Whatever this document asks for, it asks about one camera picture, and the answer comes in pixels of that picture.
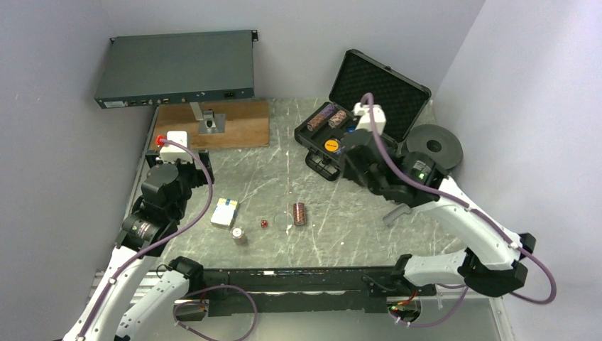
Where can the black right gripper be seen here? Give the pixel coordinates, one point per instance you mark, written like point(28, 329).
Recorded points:
point(348, 172)

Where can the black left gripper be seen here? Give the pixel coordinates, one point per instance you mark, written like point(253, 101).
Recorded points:
point(198, 175)

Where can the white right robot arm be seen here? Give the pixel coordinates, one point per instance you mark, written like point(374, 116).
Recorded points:
point(491, 262)

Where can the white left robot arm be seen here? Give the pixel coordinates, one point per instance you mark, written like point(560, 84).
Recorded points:
point(153, 221)

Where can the black poker set case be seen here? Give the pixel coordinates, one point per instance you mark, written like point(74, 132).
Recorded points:
point(401, 99)

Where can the Texas Hold'em card box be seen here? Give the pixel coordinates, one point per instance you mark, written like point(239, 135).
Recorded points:
point(224, 213)

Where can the yellow big blind button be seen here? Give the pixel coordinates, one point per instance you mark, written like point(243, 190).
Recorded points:
point(332, 145)

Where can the wooden board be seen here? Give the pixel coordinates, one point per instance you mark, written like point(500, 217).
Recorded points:
point(246, 124)

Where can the brown white chip stack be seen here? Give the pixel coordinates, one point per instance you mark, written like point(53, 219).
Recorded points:
point(337, 119)

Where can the brown purple chip stack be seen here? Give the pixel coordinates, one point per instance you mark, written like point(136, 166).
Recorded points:
point(320, 117)

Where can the red brown chip stack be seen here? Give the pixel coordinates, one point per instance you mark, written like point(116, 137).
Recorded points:
point(299, 214)

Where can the dark grey round disc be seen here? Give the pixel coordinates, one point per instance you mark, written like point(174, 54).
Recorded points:
point(441, 145)

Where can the orange blue chip stack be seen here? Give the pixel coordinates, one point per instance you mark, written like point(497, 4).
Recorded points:
point(238, 236)

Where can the grey metal stand bracket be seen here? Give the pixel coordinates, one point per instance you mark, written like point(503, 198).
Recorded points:
point(209, 121)

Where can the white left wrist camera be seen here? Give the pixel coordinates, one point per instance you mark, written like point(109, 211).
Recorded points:
point(173, 147)

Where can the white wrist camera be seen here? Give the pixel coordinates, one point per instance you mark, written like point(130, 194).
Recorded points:
point(362, 112)
point(173, 147)

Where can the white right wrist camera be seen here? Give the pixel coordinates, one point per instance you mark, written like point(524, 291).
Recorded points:
point(362, 112)

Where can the grey rack network switch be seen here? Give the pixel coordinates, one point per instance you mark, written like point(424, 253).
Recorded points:
point(177, 68)

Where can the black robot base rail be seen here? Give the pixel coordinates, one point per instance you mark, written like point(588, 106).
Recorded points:
point(287, 290)

